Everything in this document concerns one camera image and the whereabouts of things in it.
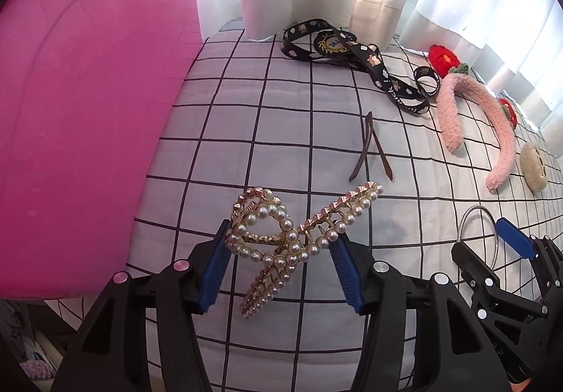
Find brown hair fork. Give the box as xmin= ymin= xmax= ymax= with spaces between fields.
xmin=349 ymin=111 xmax=394 ymax=182

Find white checked bed sheet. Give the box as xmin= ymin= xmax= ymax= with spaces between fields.
xmin=44 ymin=20 xmax=563 ymax=392

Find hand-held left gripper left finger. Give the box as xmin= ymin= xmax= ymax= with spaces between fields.
xmin=50 ymin=219 xmax=232 ymax=392

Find beige round hair accessory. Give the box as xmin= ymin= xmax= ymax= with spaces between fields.
xmin=520 ymin=141 xmax=551 ymax=192

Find silver metal bangle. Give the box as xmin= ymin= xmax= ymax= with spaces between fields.
xmin=457 ymin=206 xmax=500 ymax=270

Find pink fluffy headband red flowers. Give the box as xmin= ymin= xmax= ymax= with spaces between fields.
xmin=428 ymin=44 xmax=524 ymax=193

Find large pink plastic container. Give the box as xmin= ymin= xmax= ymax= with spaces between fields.
xmin=0 ymin=0 xmax=204 ymax=301

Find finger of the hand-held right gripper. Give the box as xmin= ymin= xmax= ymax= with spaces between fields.
xmin=451 ymin=242 xmax=502 ymax=292
xmin=496 ymin=218 xmax=563 ymax=283

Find lilac knitted cloth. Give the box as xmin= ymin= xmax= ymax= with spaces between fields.
xmin=18 ymin=359 xmax=51 ymax=380

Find black printed ribbon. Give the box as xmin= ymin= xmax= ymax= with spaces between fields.
xmin=281 ymin=18 xmax=442 ymax=115

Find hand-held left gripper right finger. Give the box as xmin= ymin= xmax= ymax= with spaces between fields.
xmin=330 ymin=222 xmax=499 ymax=392

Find pearl gold hair claw clip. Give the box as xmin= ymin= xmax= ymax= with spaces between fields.
xmin=225 ymin=182 xmax=384 ymax=321

